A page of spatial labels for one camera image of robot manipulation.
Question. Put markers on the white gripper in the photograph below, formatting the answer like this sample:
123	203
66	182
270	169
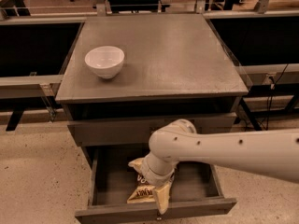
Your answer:
154	178

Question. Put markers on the brown chip bag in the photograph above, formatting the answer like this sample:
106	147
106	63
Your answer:
143	191

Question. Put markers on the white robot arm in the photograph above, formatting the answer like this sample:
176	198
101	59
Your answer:
269	153

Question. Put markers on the open middle drawer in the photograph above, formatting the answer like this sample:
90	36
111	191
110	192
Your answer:
196	190

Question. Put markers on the closed top drawer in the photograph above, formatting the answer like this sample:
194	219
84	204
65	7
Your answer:
102	132

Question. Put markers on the grey wooden drawer cabinet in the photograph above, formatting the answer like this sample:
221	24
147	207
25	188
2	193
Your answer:
173	65

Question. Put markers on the white ceramic bowl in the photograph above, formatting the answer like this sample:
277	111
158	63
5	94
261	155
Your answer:
106	61

